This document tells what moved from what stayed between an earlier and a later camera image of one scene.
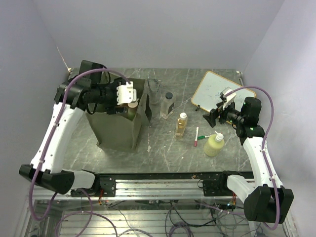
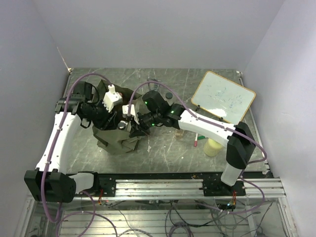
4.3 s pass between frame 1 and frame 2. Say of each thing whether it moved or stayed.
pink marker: stayed
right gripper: moved
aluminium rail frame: stayed
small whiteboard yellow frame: stayed
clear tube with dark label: stayed
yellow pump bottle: stayed
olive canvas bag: moved
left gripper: moved
